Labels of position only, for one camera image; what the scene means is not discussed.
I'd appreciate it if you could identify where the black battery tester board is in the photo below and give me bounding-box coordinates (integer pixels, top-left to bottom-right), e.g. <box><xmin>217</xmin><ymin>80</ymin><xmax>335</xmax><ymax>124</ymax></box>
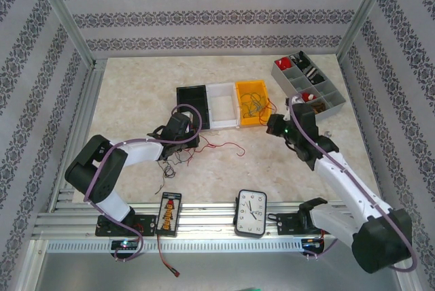
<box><xmin>155</xmin><ymin>191</ymin><xmax>183</xmax><ymax>237</ymax></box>

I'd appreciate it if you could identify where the aluminium side rail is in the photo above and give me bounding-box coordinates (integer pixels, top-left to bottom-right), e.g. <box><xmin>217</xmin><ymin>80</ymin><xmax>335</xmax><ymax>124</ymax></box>
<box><xmin>47</xmin><ymin>61</ymin><xmax>108</xmax><ymax>212</ymax></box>

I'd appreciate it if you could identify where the slotted grey cable duct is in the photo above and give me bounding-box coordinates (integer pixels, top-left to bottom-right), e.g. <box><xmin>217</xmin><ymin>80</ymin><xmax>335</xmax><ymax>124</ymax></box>
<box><xmin>46</xmin><ymin>238</ymin><xmax>303</xmax><ymax>254</ymax></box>

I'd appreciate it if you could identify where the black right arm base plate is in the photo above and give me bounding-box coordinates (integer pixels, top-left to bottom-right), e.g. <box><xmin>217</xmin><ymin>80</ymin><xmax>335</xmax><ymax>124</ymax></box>
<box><xmin>268</xmin><ymin>211</ymin><xmax>327</xmax><ymax>237</ymax></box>

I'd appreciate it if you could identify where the small circuit board green light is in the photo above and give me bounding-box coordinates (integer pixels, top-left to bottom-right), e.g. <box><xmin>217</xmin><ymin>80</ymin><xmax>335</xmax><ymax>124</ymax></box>
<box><xmin>111</xmin><ymin>240</ymin><xmax>140</xmax><ymax>251</ymax></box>

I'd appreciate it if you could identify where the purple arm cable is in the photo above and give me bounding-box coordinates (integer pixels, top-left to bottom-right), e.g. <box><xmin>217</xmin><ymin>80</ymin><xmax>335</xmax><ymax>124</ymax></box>
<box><xmin>83</xmin><ymin>103</ymin><xmax>204</xmax><ymax>264</ymax></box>
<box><xmin>287</xmin><ymin>93</ymin><xmax>418</xmax><ymax>273</ymax></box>

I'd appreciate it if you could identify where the black and white striped sock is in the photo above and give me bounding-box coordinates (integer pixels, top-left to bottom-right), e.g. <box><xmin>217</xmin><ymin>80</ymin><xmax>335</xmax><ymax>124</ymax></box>
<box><xmin>304</xmin><ymin>67</ymin><xmax>326</xmax><ymax>84</ymax></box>

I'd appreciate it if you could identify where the grey compartment organizer tray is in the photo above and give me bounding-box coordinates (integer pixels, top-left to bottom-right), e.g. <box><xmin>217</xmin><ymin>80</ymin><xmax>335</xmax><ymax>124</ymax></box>
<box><xmin>271</xmin><ymin>50</ymin><xmax>347</xmax><ymax>125</ymax></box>

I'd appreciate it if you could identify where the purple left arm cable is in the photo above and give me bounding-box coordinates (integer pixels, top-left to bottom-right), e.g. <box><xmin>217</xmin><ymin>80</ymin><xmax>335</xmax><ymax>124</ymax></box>
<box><xmin>83</xmin><ymin>103</ymin><xmax>204</xmax><ymax>264</ymax></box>

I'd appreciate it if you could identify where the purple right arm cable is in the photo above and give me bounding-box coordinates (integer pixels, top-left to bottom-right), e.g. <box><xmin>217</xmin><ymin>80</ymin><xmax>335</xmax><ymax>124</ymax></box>
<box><xmin>287</xmin><ymin>93</ymin><xmax>418</xmax><ymax>273</ymax></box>

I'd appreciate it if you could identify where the thin black cable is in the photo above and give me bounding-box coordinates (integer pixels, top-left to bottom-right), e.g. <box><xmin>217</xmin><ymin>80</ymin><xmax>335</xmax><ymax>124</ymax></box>
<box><xmin>154</xmin><ymin>148</ymin><xmax>195</xmax><ymax>196</ymax></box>

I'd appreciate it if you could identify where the yellow plastic bin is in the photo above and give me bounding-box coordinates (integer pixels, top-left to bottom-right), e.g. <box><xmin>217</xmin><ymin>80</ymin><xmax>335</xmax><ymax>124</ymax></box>
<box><xmin>234</xmin><ymin>80</ymin><xmax>275</xmax><ymax>128</ymax></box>

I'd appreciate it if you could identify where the white plastic bin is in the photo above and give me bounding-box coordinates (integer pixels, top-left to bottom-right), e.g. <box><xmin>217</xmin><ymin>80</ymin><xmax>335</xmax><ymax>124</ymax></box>
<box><xmin>206</xmin><ymin>82</ymin><xmax>241</xmax><ymax>131</ymax></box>

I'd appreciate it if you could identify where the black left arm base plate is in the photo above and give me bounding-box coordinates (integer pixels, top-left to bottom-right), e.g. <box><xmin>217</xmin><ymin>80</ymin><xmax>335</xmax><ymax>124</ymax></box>
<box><xmin>94</xmin><ymin>214</ymin><xmax>157</xmax><ymax>237</ymax></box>

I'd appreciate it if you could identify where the small circuit board dark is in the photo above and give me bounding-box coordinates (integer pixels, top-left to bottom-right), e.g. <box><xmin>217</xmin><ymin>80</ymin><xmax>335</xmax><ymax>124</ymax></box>
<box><xmin>301</xmin><ymin>237</ymin><xmax>324</xmax><ymax>250</ymax></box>

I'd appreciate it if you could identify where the red battery lead with plug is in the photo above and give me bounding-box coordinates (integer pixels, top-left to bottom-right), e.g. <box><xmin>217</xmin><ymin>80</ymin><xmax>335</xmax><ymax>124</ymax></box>
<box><xmin>158</xmin><ymin>235</ymin><xmax>180</xmax><ymax>277</ymax></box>

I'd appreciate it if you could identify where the thin green cable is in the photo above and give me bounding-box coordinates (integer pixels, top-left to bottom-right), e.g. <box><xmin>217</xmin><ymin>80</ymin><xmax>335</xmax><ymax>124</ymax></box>
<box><xmin>239</xmin><ymin>92</ymin><xmax>268</xmax><ymax>117</ymax></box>

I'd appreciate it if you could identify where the aluminium frame post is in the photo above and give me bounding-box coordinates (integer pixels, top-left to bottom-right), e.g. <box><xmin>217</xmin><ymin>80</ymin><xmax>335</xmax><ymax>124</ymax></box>
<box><xmin>29</xmin><ymin>0</ymin><xmax>98</xmax><ymax>67</ymax></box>
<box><xmin>336</xmin><ymin>0</ymin><xmax>398</xmax><ymax>59</ymax></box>

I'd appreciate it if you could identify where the wide aluminium base rail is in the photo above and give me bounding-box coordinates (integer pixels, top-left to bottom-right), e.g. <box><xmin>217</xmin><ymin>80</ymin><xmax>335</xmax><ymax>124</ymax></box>
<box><xmin>32</xmin><ymin>201</ymin><xmax>404</xmax><ymax>239</ymax></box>

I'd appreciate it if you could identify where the black plastic bin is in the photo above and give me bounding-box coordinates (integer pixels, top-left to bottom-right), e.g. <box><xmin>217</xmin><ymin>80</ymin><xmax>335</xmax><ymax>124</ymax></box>
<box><xmin>175</xmin><ymin>84</ymin><xmax>211</xmax><ymax>133</ymax></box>

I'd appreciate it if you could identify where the black-framed white alarm clock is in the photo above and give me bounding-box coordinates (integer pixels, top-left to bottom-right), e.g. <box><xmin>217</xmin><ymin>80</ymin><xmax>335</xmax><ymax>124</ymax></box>
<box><xmin>233</xmin><ymin>188</ymin><xmax>268</xmax><ymax>239</ymax></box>

